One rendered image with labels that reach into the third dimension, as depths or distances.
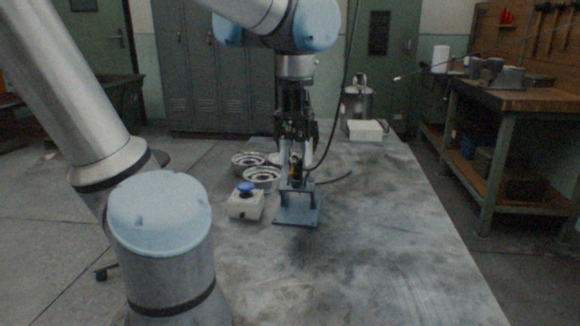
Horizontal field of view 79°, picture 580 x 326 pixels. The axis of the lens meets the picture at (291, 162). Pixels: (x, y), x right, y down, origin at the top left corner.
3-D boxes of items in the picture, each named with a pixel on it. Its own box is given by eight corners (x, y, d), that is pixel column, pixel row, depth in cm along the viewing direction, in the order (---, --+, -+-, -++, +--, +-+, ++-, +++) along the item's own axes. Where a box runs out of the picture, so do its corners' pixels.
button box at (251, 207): (236, 204, 87) (235, 186, 86) (264, 206, 87) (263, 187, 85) (227, 221, 80) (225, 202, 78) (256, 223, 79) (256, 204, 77)
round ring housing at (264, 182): (238, 194, 92) (237, 180, 91) (248, 178, 102) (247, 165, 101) (278, 196, 91) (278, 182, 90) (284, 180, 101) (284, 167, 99)
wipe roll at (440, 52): (428, 71, 287) (431, 45, 280) (443, 71, 286) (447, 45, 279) (431, 72, 277) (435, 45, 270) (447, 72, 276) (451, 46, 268)
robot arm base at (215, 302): (213, 387, 43) (206, 326, 40) (99, 372, 45) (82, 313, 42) (243, 298, 57) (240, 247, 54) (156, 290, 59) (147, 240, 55)
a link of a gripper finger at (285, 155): (271, 181, 73) (275, 139, 70) (276, 170, 79) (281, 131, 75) (285, 184, 73) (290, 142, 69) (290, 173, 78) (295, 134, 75)
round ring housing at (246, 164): (265, 177, 102) (264, 165, 101) (228, 177, 102) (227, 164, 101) (267, 164, 112) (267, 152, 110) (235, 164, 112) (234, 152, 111)
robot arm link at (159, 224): (140, 326, 40) (118, 223, 35) (110, 266, 50) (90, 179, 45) (233, 281, 47) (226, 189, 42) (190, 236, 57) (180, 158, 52)
